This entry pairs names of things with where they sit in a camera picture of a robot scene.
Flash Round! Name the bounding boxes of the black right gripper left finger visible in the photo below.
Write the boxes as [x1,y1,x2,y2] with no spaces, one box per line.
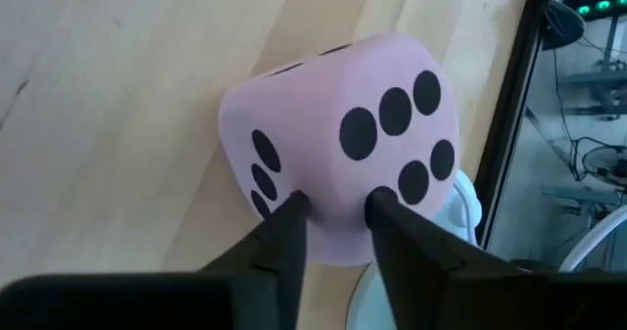
[0,190,311,330]

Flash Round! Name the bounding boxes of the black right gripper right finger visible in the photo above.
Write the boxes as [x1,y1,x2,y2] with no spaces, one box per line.
[364,186,627,330]

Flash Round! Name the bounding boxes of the large pink foam die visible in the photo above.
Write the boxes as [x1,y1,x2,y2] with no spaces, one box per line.
[217,30,461,267]

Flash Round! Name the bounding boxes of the black desk fan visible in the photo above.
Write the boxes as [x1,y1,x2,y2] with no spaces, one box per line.
[581,145,627,190]

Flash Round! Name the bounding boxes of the black device green lights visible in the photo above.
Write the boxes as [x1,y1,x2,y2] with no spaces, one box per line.
[541,0,627,52]

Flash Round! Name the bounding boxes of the white lamp cable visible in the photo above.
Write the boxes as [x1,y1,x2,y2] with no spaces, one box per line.
[453,180,627,273]

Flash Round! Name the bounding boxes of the black aluminium table frame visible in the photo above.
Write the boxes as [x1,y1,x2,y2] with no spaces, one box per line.
[472,0,557,248]

